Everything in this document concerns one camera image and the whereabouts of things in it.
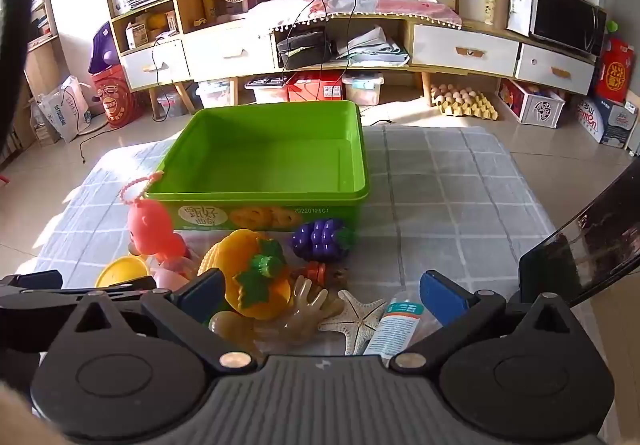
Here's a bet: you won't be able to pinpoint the red storage box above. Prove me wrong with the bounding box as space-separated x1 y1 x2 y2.
287 70 344 103

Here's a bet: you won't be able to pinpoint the black device box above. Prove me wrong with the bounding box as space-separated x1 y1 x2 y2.
276 26 335 71

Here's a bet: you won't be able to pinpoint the blue white water carton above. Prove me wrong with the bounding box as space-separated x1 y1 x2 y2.
574 94 639 149

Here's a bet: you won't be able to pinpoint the yellow egg tray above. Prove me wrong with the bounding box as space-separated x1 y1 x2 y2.
430 82 499 121

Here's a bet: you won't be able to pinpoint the clear cotton swab jar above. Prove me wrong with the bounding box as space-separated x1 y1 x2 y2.
362 291 443 357

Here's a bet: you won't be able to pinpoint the yellow plastic bowl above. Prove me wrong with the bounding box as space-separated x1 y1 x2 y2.
95 256 151 288

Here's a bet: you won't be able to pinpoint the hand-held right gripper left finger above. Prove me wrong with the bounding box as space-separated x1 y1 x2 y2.
47 269 266 372

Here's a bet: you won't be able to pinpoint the white wooden cabinet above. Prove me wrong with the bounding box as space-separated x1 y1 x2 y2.
104 0 600 122

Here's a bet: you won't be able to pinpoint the pink lace cloth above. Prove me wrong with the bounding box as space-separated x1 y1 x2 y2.
246 0 464 34

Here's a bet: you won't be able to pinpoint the purple bag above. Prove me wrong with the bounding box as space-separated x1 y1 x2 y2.
88 20 124 75

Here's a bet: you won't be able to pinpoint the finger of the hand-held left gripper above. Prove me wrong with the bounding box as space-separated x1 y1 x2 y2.
0 270 63 293
60 276 157 296

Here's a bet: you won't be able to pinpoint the red printed bag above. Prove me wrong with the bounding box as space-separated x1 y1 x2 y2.
89 64 137 129

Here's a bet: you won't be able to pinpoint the brown rubber octopus toy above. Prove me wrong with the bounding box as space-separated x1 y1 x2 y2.
207 275 346 356

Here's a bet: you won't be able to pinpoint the purple toy grapes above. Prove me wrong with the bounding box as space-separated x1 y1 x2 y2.
291 218 357 262

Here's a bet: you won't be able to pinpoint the pale pink plastic toy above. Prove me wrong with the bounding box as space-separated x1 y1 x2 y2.
151 256 197 290

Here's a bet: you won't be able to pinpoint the beige starfish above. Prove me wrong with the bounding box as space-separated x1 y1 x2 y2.
317 289 388 356

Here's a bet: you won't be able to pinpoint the white red printed carton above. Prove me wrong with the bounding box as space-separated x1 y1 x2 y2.
496 76 567 130

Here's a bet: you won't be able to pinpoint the red gift box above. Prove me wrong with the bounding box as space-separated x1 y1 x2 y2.
591 35 637 104

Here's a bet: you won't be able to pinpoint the small clear storage box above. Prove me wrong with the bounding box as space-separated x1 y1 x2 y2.
155 89 189 119

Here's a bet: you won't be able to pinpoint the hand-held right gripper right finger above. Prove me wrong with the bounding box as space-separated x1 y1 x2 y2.
387 269 593 372

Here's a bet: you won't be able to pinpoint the white plastic bag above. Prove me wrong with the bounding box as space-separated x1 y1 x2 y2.
36 74 94 144

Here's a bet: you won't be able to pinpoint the black microwave oven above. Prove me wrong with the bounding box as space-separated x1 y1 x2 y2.
529 0 609 59

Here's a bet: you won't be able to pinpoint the small orange toy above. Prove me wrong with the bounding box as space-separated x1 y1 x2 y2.
299 261 327 283

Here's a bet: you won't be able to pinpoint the grey checked cloth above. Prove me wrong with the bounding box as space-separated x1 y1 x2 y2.
27 124 568 358

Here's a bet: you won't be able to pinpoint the yellow toy corn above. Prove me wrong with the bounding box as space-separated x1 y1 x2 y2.
196 245 226 278

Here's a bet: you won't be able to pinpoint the green plastic box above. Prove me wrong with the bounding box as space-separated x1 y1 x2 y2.
145 100 372 232

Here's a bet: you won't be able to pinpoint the orange toy pumpkin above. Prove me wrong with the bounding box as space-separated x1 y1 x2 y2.
220 229 293 321

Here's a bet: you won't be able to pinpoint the stack of papers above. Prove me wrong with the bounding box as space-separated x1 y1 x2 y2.
336 24 412 67

